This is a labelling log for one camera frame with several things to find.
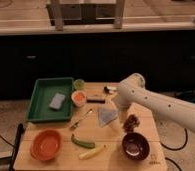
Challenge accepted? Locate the yellow banana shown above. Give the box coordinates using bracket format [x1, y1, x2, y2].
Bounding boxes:
[79, 145, 106, 160]

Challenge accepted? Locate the green chili pepper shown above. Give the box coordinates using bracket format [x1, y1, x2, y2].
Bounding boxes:
[71, 134, 96, 149]

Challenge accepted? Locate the wooden stool frame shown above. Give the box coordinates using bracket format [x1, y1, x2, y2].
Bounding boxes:
[46, 0, 125, 31]

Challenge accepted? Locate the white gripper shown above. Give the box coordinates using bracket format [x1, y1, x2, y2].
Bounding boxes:
[111, 110, 128, 134]

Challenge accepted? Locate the brown pine cone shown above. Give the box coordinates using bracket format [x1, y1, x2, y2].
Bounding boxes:
[123, 114, 140, 133]

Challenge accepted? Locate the red orange bowl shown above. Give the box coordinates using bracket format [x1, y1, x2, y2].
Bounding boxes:
[30, 129, 62, 161]

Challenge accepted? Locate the green plastic tray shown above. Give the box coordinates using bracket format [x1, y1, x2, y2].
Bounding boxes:
[27, 77, 74, 123]

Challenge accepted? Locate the grey towel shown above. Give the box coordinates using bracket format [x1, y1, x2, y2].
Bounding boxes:
[98, 107, 118, 127]

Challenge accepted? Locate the blue grey sponge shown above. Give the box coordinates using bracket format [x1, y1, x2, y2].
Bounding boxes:
[49, 93, 66, 110]

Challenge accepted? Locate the small green cup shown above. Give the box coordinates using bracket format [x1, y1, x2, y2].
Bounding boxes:
[73, 79, 85, 90]

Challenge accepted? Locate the dark brown bowl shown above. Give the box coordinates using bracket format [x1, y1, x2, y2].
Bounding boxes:
[122, 132, 150, 161]

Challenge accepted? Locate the black cable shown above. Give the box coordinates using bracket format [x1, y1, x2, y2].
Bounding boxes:
[160, 126, 189, 152]

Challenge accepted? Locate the metal fork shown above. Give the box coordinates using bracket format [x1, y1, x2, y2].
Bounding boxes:
[70, 109, 93, 130]

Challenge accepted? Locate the white cup with orange contents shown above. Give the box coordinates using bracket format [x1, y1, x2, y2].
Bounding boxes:
[71, 90, 86, 107]

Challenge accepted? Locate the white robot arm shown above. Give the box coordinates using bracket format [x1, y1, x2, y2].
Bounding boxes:
[112, 73, 195, 133]

